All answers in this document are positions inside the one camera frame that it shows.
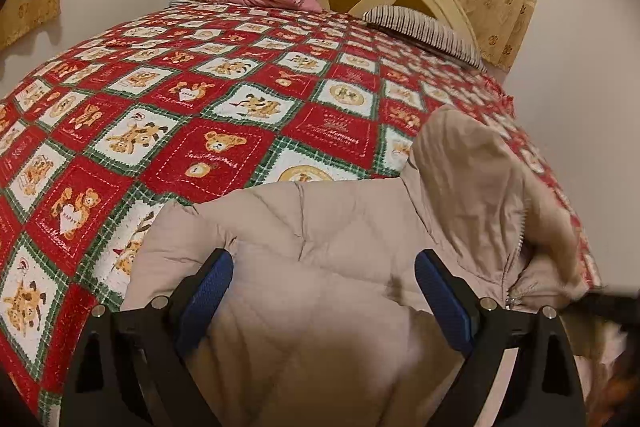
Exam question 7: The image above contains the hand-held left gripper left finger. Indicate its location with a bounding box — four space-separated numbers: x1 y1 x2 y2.
59 248 235 427

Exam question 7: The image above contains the beige puffer jacket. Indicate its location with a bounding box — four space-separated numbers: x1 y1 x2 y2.
121 104 591 427

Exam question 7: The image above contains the red bear-print quilt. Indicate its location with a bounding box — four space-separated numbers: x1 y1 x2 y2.
0 2 601 420

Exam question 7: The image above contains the striped pillow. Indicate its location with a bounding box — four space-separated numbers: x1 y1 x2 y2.
363 5 487 72

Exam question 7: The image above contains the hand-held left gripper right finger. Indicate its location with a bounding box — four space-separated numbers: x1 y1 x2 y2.
415 249 587 427

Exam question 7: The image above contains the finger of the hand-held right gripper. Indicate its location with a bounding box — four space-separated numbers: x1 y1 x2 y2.
561 284 640 327

